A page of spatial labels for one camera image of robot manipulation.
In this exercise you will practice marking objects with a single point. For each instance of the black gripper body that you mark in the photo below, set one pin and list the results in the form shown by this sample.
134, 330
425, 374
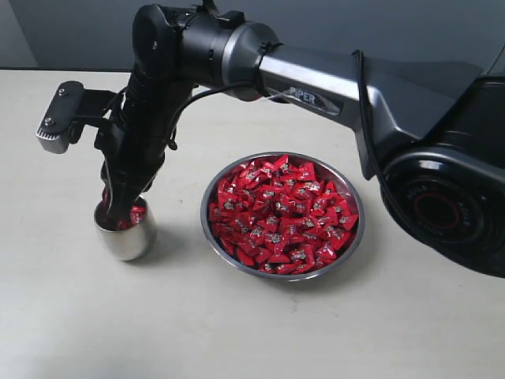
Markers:
134, 150

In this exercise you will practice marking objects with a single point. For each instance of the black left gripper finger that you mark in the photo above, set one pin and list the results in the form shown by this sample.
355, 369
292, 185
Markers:
122, 199

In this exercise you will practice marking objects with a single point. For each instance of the red wrapper piece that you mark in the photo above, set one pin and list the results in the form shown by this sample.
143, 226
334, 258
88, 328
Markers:
105, 197

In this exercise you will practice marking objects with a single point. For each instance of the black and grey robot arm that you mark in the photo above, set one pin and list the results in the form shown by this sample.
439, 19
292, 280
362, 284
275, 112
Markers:
431, 133

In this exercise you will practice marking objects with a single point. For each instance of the stainless steel cup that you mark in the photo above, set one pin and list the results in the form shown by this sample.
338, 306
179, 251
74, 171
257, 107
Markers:
131, 244

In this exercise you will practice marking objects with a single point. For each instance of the pile of red wrapped candies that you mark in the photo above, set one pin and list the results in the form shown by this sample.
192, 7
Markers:
282, 217

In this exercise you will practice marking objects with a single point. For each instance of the stainless steel bowl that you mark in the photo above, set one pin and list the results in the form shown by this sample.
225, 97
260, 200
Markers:
351, 185

